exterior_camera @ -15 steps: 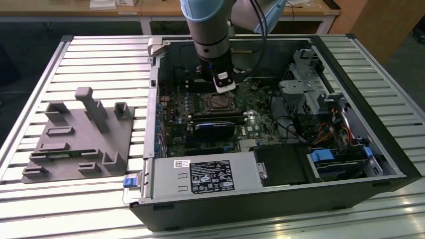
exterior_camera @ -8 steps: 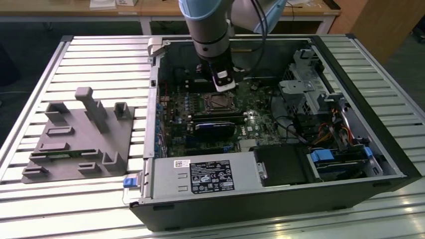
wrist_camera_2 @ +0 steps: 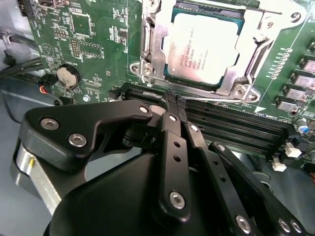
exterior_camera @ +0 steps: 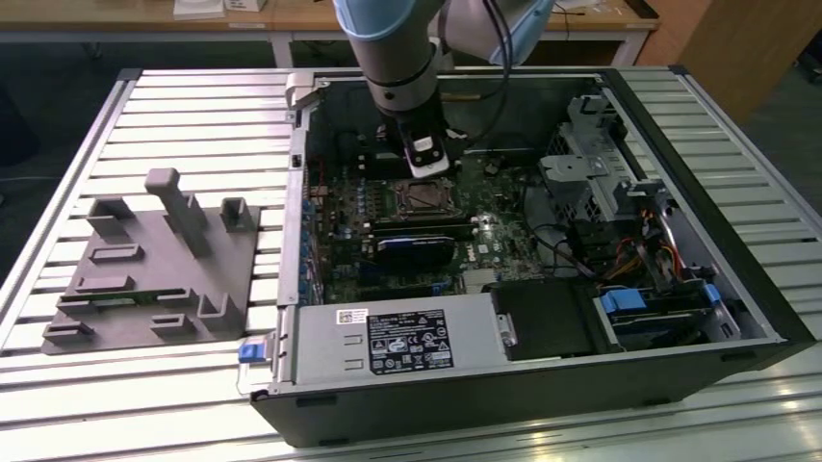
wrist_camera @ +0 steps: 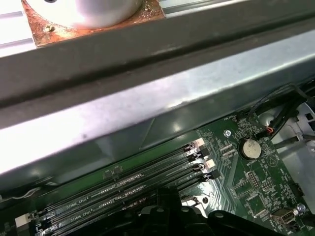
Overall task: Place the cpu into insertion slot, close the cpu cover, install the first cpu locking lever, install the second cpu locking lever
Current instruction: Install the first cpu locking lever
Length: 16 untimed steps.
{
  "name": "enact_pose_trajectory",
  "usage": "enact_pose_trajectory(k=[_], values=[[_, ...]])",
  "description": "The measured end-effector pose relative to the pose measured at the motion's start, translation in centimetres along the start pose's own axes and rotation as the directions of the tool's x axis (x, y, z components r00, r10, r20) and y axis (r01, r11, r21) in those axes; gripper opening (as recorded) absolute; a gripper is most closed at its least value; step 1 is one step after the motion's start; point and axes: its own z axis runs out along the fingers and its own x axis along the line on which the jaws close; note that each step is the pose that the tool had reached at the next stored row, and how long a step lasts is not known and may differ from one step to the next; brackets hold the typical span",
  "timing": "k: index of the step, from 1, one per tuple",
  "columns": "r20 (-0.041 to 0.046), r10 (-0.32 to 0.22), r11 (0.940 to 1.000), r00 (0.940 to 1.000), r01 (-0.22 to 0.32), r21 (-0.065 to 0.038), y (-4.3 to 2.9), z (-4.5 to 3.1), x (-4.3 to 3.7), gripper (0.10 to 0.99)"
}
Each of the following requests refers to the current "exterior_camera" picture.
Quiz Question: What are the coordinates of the black graphics card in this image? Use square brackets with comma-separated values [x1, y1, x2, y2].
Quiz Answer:
[375, 233, 460, 267]

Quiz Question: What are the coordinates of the perforated metal drive cage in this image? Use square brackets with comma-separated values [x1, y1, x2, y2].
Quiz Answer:
[537, 93, 676, 222]

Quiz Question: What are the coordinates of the green motherboard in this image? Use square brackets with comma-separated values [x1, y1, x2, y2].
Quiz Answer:
[306, 153, 558, 307]

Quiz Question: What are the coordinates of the silver chipset heatsink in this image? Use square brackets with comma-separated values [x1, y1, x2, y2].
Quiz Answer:
[462, 269, 501, 294]

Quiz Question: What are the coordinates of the grey power supply unit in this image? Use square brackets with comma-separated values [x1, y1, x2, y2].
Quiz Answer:
[273, 292, 516, 389]

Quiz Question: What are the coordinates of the blue disk carrier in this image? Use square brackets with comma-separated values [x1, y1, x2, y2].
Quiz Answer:
[600, 287, 648, 317]

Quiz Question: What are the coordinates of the grey parts rack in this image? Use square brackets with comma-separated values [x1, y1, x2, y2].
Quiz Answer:
[39, 167, 263, 356]

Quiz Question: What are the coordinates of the wooden cabinet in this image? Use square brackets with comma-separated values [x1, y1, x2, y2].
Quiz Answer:
[641, 0, 822, 126]

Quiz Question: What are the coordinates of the blue plastic clip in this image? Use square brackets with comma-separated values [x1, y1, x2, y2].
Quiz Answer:
[237, 339, 270, 366]

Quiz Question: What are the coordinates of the wooden desk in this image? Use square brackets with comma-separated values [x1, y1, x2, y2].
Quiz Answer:
[0, 0, 664, 68]

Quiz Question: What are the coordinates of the green RAM stick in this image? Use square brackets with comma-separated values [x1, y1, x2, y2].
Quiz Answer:
[86, 292, 162, 307]

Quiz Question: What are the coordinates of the black open PC case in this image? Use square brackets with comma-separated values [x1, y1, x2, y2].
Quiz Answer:
[249, 65, 817, 447]

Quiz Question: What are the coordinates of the black bin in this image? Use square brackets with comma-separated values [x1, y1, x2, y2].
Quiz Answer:
[0, 81, 38, 169]

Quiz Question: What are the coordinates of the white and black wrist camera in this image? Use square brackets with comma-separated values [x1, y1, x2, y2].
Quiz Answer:
[402, 137, 452, 180]

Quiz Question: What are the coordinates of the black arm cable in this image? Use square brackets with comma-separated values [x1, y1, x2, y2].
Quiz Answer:
[449, 0, 520, 143]

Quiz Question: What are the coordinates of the black internal cable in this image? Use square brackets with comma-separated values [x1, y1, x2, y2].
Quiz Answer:
[528, 221, 605, 281]

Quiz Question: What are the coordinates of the orange yellow wire bundle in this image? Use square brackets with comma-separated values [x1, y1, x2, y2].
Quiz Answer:
[602, 240, 684, 283]

